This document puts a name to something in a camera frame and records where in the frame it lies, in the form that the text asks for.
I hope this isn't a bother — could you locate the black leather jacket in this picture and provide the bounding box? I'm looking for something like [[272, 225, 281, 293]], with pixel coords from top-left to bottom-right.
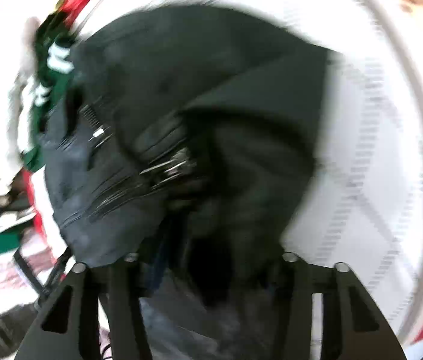
[[40, 4, 342, 360]]

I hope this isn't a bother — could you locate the green striped sweater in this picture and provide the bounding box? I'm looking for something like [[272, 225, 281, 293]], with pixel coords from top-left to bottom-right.
[[0, 10, 80, 260]]

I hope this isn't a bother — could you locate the white patterned mat cloth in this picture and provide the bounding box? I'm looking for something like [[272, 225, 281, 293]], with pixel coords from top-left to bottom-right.
[[72, 0, 423, 360]]

